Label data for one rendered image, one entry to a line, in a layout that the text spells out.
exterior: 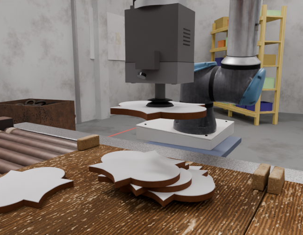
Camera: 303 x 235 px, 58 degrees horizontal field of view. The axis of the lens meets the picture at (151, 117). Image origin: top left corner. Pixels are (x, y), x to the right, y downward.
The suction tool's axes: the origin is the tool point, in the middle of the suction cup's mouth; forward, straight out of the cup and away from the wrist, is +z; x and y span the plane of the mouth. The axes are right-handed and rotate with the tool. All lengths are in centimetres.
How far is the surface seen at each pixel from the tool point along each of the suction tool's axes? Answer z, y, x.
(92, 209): 11.7, -4.4, -11.2
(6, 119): 10, -71, 20
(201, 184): 9.7, 7.3, -1.0
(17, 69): -6, -396, 255
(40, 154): 13.9, -36.1, 6.1
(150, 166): 7.7, -0.2, -2.6
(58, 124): 71, -282, 232
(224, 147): 18, -2, 50
